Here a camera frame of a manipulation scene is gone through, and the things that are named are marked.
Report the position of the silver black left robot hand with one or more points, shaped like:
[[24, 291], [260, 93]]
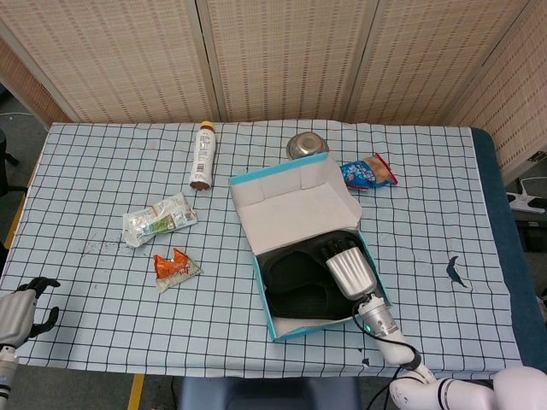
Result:
[[17, 312]]

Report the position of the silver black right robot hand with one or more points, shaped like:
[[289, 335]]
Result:
[[350, 271]]

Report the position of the black rubber slipper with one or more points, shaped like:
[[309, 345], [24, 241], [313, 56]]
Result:
[[290, 273], [307, 305]]

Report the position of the blue cardboard shoe box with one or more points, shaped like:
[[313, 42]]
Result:
[[299, 205]]

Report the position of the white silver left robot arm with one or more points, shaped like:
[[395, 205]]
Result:
[[6, 371]]

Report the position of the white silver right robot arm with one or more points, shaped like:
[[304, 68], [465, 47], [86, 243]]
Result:
[[380, 320]]

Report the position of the blue checkered tablecloth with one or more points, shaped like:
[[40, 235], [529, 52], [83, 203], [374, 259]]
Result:
[[107, 320]]

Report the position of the blue red snack packet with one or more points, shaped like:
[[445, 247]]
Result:
[[363, 173]]

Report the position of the small metal bowl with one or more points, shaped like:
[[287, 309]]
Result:
[[305, 145]]

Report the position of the blue padded table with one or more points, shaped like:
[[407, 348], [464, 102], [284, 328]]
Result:
[[504, 256]]

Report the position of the orange white snack packet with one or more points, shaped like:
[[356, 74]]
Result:
[[175, 271]]

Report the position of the white green snack packet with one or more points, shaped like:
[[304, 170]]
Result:
[[158, 220]]

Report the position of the white bottle with brown drink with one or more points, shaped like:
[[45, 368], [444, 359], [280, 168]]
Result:
[[203, 158]]

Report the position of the woven bamboo screen panel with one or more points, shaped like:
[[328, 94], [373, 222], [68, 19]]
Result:
[[521, 94], [436, 64], [290, 55], [25, 89], [119, 55]]

